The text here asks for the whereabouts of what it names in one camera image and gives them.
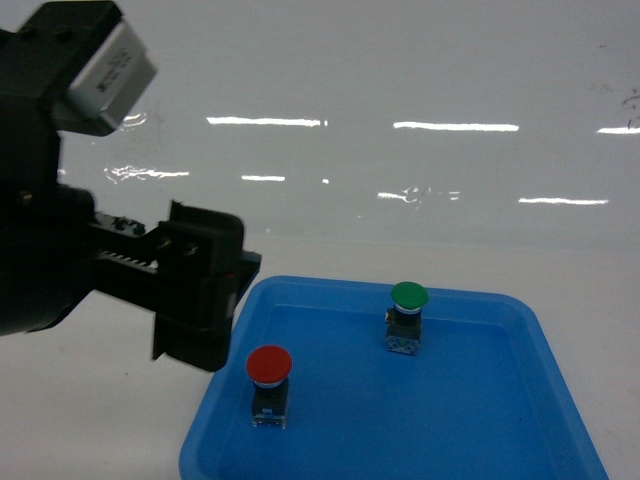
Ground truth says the white whiteboard panel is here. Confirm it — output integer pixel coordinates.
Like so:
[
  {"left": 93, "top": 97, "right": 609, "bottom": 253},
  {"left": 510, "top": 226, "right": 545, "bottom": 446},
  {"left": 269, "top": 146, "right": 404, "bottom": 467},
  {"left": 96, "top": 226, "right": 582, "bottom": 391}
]
[{"left": 59, "top": 1, "right": 639, "bottom": 252}]

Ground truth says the green push button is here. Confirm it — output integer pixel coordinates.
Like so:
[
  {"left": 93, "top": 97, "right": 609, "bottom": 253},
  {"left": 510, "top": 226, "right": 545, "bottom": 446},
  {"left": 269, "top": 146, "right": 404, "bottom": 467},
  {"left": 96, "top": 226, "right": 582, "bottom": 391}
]
[{"left": 385, "top": 281, "right": 429, "bottom": 356}]

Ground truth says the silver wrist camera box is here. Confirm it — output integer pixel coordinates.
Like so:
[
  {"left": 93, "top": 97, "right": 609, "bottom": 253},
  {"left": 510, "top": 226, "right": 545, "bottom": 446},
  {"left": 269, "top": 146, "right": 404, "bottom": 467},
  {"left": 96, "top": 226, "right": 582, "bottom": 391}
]
[{"left": 53, "top": 19, "right": 157, "bottom": 137}]

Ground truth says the red push button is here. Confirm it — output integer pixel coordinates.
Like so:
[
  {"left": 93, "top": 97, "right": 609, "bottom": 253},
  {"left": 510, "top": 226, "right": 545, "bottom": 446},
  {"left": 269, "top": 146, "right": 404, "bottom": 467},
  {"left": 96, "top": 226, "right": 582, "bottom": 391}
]
[{"left": 245, "top": 345, "right": 293, "bottom": 429}]

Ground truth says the blue plastic tray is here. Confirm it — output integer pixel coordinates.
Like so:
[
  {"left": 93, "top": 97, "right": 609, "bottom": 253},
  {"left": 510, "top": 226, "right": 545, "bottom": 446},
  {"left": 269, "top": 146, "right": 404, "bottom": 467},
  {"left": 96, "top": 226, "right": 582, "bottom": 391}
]
[{"left": 179, "top": 276, "right": 606, "bottom": 479}]

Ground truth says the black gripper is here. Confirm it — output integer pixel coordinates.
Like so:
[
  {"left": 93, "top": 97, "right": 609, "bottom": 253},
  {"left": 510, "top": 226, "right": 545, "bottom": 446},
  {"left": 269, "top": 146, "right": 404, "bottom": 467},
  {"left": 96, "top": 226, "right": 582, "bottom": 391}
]
[{"left": 1, "top": 1, "right": 261, "bottom": 372}]

